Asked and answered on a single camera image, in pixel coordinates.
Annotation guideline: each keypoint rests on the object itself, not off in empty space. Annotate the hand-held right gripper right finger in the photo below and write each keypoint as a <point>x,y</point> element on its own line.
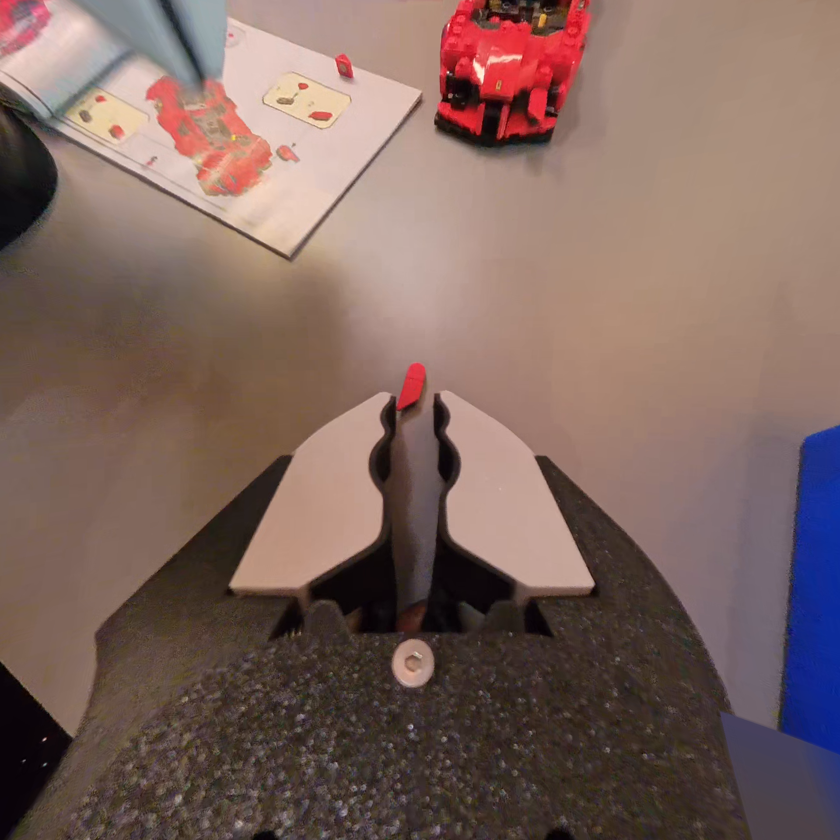
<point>515,525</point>

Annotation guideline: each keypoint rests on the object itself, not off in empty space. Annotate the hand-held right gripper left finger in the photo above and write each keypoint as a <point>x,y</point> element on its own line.
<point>321,518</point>

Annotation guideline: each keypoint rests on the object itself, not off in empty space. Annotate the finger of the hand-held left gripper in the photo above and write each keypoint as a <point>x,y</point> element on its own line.
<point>207,36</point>
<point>141,33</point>

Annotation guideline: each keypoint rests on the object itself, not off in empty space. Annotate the red curved lego piece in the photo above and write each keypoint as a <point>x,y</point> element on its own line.
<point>412,387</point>

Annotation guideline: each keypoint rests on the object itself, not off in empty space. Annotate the lego instruction booklet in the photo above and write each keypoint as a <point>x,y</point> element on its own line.
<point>341,151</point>

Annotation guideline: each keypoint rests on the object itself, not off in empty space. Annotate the red lego car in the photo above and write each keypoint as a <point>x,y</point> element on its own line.
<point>499,72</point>

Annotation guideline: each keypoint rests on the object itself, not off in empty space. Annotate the small red lego piece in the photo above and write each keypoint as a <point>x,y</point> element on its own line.
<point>344,66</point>

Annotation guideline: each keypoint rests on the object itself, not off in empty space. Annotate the blue plastic bin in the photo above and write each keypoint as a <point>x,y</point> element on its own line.
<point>814,590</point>

